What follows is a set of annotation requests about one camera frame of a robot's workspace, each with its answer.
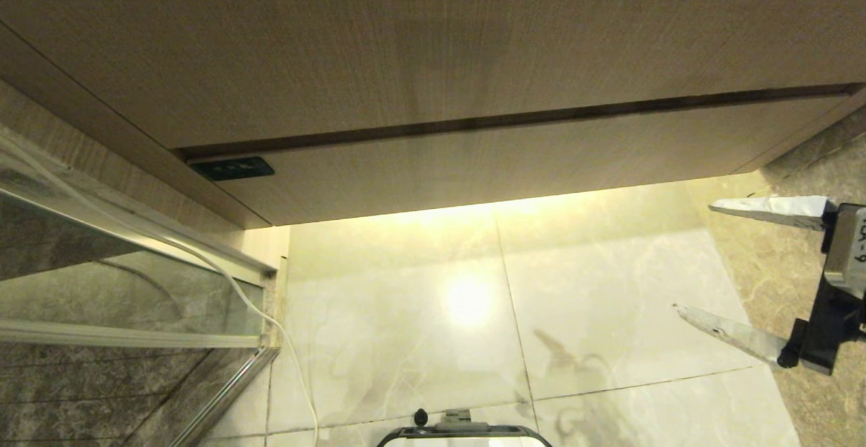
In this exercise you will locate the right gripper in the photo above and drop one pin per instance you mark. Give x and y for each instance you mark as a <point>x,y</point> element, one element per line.
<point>831,332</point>

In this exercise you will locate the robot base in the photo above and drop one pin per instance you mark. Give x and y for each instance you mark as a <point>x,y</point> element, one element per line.
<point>467,432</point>

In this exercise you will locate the narrow wooden drawer front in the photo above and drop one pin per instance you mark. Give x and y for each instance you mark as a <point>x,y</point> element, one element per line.
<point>514,163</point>

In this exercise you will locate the large wooden drawer front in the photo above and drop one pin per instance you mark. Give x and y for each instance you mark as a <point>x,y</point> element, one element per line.
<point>419,41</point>

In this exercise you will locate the black socket panel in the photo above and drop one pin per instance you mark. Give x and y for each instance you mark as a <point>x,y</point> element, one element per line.
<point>233,168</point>

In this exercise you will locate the glass shower door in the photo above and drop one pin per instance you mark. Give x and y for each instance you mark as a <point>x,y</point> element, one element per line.
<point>101,278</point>

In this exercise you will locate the wooden vanity cabinet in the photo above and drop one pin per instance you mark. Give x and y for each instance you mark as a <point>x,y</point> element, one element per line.
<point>101,120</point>

